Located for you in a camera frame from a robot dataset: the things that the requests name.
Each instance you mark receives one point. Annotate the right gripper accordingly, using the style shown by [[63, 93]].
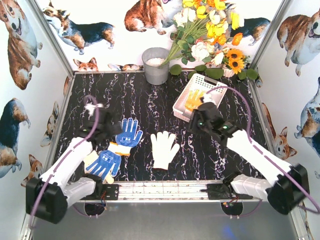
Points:
[[200, 116]]

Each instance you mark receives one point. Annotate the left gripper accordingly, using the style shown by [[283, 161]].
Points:
[[110, 128]]

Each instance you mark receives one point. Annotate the yellow coated work glove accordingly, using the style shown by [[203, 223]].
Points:
[[193, 99]]

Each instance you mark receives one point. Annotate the blue dotted glove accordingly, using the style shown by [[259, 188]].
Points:
[[128, 139], [106, 160]]

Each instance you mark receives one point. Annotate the white plastic storage basket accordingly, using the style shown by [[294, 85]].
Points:
[[200, 89]]

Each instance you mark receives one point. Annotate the cream knit glove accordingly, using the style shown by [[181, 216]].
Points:
[[164, 149]]

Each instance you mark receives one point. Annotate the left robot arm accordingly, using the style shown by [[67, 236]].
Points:
[[50, 195]]

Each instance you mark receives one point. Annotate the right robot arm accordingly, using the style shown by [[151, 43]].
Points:
[[283, 185]]

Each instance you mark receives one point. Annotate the sunflower pot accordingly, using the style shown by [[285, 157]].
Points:
[[234, 62]]

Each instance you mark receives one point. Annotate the grey metal bucket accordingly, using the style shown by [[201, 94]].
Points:
[[155, 69]]

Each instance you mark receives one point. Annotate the artificial flower bouquet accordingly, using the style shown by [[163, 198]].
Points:
[[203, 31]]

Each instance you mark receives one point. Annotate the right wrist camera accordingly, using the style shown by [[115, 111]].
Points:
[[207, 98]]

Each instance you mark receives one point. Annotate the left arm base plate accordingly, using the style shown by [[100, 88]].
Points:
[[108, 192]]

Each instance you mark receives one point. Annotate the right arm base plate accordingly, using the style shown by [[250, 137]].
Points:
[[218, 191]]

